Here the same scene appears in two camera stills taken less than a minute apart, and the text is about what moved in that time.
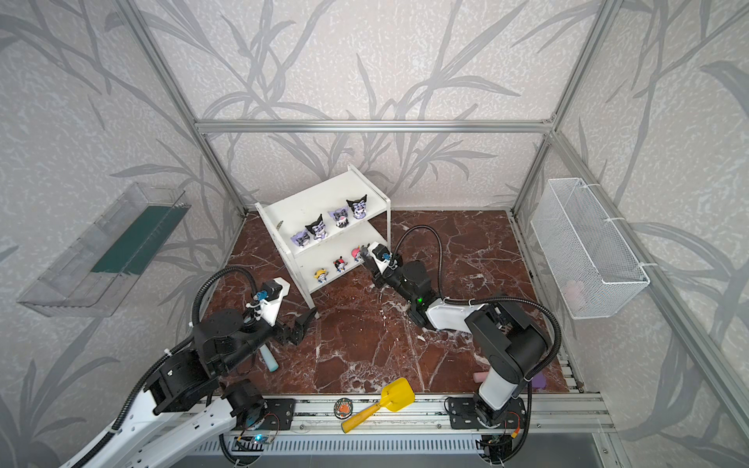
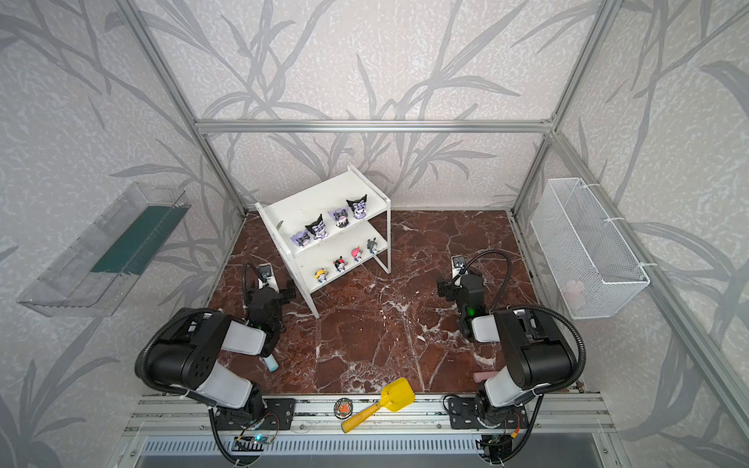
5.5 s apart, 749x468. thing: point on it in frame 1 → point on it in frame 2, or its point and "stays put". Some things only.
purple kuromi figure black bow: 300,238 stays put
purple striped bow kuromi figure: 340,216 stays put
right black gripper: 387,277 → 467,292
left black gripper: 287,331 → 272,295
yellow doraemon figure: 321,275 stays put
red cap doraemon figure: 340,264 stays put
